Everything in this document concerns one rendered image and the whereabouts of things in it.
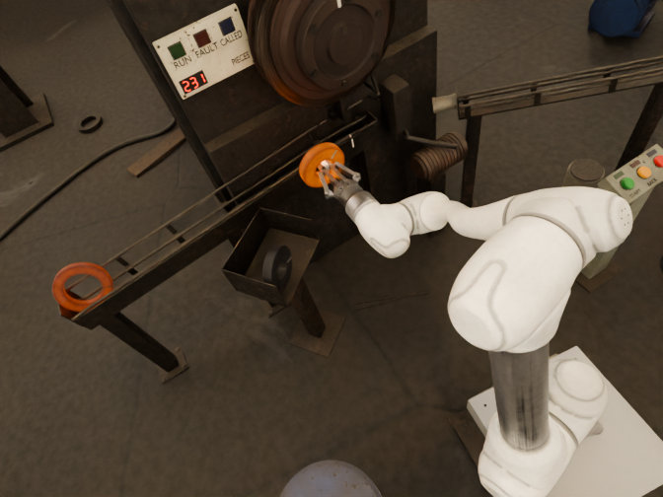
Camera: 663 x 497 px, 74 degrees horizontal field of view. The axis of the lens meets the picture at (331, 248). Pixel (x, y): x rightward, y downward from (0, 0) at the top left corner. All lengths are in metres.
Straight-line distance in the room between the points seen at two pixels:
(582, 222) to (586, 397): 0.56
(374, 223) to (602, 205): 0.61
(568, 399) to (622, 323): 0.97
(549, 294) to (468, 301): 0.11
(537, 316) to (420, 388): 1.26
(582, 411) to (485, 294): 0.63
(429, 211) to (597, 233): 0.58
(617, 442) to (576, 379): 0.32
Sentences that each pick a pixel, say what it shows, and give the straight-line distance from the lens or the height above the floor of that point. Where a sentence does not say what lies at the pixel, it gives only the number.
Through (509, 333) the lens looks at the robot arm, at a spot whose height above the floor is 1.21.
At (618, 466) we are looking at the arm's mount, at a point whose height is 0.43.
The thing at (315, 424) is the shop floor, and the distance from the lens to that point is 1.91.
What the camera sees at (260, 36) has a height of 1.20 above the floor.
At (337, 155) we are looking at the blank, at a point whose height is 0.85.
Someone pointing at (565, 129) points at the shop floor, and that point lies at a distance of 2.81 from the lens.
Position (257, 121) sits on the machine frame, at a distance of 1.62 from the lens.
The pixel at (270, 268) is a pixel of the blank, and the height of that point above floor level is 0.74.
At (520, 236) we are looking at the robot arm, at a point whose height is 1.25.
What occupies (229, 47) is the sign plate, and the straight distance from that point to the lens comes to 1.49.
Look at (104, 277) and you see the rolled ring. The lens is 1.73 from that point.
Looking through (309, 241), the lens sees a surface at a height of 0.61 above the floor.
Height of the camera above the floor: 1.82
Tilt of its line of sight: 54 degrees down
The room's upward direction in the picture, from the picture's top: 18 degrees counter-clockwise
